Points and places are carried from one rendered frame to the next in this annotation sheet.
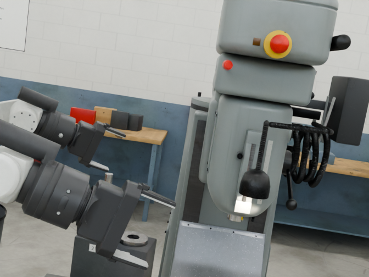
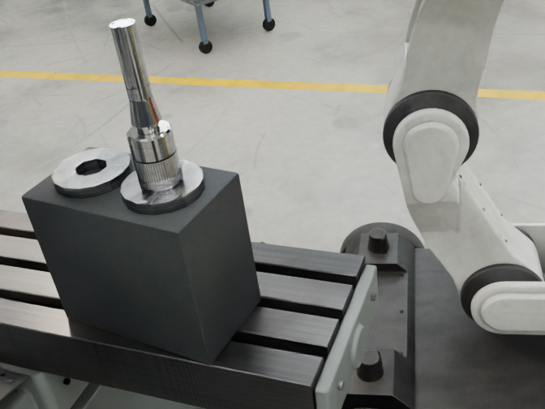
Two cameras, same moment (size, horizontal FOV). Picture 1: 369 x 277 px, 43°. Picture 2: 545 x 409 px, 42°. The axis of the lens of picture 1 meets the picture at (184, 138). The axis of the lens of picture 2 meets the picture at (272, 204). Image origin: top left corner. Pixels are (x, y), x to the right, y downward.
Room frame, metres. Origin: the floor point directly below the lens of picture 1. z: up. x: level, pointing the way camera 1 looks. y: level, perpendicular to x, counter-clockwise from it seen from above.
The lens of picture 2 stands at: (1.89, 0.57, 1.55)
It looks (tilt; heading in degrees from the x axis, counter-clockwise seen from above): 33 degrees down; 204
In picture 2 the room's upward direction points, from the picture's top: 9 degrees counter-clockwise
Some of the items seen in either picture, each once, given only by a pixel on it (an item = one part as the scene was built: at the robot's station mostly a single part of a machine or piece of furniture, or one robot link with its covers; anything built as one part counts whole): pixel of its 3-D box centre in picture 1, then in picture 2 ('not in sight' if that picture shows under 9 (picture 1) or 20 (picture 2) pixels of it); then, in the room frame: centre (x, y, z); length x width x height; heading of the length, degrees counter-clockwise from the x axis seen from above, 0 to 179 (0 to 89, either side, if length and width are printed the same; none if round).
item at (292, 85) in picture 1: (258, 77); not in sight; (1.32, -0.18, 1.68); 0.34 x 0.24 x 0.10; 178
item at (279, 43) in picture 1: (279, 44); not in sight; (1.02, -0.17, 1.76); 0.04 x 0.03 x 0.04; 88
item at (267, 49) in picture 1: (277, 44); not in sight; (1.05, -0.17, 1.76); 0.06 x 0.02 x 0.06; 88
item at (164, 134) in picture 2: not in sight; (149, 133); (1.34, 0.20, 1.22); 0.05 x 0.05 x 0.01
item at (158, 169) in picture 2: not in sight; (156, 159); (1.34, 0.20, 1.19); 0.05 x 0.05 x 0.05
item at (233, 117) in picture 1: (246, 153); not in sight; (1.28, -0.18, 1.47); 0.21 x 0.19 x 0.32; 88
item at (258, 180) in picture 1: (255, 182); not in sight; (1.09, -0.18, 1.44); 0.07 x 0.07 x 0.06
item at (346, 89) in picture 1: (347, 109); not in sight; (1.57, -0.52, 1.62); 0.20 x 0.09 x 0.21; 178
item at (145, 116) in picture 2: (106, 192); (135, 78); (1.34, 0.20, 1.28); 0.03 x 0.03 x 0.11
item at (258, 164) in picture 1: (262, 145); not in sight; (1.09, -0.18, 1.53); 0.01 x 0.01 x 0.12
